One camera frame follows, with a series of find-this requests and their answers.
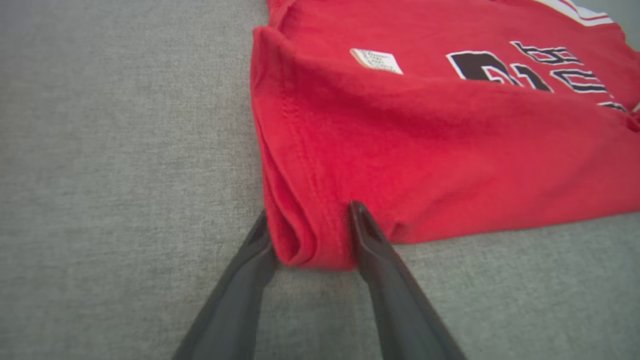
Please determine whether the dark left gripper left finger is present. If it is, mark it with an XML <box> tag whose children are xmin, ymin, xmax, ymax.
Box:
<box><xmin>172</xmin><ymin>209</ymin><xmax>278</xmax><ymax>360</ymax></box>

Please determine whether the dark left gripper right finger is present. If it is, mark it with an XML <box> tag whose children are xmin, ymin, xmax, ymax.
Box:
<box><xmin>348</xmin><ymin>200</ymin><xmax>468</xmax><ymax>360</ymax></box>

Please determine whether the red basketball jersey white trim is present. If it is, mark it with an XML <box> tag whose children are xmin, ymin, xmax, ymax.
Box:
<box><xmin>250</xmin><ymin>0</ymin><xmax>640</xmax><ymax>271</ymax></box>

